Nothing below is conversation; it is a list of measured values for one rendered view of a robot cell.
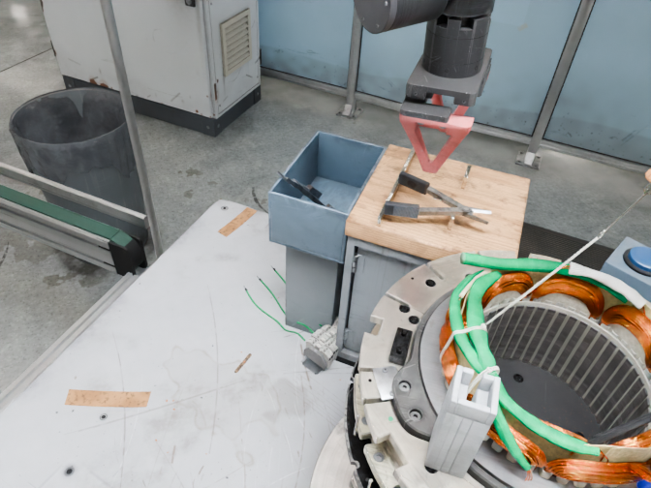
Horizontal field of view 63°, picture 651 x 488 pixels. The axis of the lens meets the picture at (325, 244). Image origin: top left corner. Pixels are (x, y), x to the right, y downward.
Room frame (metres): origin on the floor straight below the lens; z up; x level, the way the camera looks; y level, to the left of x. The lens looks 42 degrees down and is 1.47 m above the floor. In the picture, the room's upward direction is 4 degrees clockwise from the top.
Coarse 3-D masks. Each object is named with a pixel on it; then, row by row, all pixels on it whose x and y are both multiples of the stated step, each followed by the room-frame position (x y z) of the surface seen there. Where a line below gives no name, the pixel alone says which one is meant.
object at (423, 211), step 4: (420, 208) 0.49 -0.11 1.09; (424, 208) 0.49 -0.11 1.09; (428, 208) 0.49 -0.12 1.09; (432, 208) 0.49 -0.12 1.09; (436, 208) 0.49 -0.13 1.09; (440, 208) 0.49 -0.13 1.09; (444, 208) 0.49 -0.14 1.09; (448, 208) 0.49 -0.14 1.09; (452, 208) 0.49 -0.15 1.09; (456, 208) 0.49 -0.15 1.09; (460, 208) 0.49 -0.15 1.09; (420, 212) 0.48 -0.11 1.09; (424, 212) 0.48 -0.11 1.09; (428, 212) 0.48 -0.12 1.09; (432, 212) 0.48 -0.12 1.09; (436, 212) 0.48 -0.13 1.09; (440, 212) 0.48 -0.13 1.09; (444, 212) 0.49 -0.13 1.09; (448, 212) 0.49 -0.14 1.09; (452, 212) 0.49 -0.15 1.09; (456, 212) 0.49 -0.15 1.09; (460, 212) 0.49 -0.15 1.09
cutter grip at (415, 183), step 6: (402, 174) 0.55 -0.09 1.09; (408, 174) 0.55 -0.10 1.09; (402, 180) 0.55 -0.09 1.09; (408, 180) 0.54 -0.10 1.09; (414, 180) 0.54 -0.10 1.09; (420, 180) 0.54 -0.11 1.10; (408, 186) 0.54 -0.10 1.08; (414, 186) 0.54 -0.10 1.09; (420, 186) 0.53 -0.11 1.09; (426, 186) 0.53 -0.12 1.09; (420, 192) 0.53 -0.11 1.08
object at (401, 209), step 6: (390, 204) 0.48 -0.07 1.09; (396, 204) 0.48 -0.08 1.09; (402, 204) 0.49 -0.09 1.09; (408, 204) 0.49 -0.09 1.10; (414, 204) 0.49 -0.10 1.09; (384, 210) 0.49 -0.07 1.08; (390, 210) 0.48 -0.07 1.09; (396, 210) 0.48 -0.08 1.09; (402, 210) 0.48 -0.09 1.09; (408, 210) 0.48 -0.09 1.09; (414, 210) 0.48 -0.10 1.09; (402, 216) 0.48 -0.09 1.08; (408, 216) 0.48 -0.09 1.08; (414, 216) 0.48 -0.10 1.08
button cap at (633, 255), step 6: (630, 252) 0.49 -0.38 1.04; (636, 252) 0.49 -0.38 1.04; (642, 252) 0.49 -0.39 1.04; (648, 252) 0.49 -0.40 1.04; (630, 258) 0.49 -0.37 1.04; (636, 258) 0.48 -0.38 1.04; (642, 258) 0.48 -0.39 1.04; (648, 258) 0.48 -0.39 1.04; (636, 264) 0.47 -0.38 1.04; (642, 264) 0.47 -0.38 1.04; (648, 264) 0.47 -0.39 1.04; (648, 270) 0.47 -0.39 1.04
